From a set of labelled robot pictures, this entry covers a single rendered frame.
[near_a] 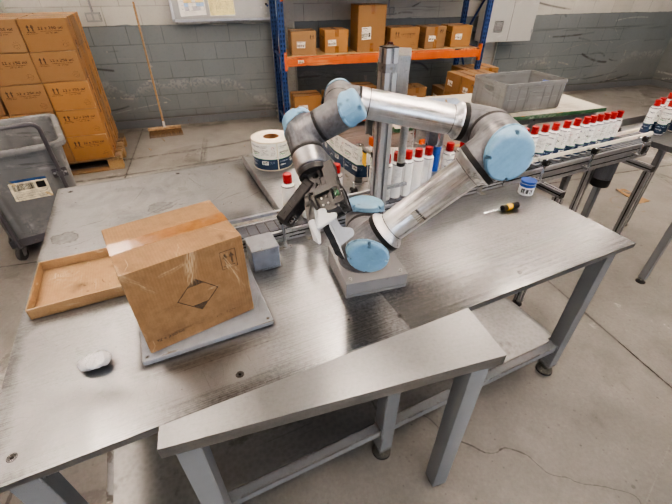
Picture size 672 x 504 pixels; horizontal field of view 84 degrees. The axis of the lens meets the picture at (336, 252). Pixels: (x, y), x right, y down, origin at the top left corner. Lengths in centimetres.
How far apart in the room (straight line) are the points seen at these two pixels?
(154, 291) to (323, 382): 48
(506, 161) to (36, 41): 415
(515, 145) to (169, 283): 87
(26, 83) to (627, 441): 500
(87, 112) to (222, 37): 209
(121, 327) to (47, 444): 35
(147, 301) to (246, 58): 503
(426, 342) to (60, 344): 103
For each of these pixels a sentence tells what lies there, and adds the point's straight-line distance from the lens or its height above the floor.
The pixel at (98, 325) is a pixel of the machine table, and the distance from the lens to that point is 134.
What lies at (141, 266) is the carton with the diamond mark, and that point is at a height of 112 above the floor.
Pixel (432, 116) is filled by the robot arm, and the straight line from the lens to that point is 103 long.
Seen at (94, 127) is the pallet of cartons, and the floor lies 46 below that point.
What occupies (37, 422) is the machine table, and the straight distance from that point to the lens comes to 119.
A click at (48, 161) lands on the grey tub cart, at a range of 322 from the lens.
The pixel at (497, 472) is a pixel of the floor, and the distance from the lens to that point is 194.
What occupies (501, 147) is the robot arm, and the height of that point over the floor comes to 137.
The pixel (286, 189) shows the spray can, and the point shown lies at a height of 103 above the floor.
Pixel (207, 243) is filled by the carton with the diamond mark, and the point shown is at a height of 112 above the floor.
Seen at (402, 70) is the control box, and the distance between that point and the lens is 132.
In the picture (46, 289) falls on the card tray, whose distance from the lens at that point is 157.
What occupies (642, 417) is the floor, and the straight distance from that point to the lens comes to 240.
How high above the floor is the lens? 167
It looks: 36 degrees down
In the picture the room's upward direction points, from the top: straight up
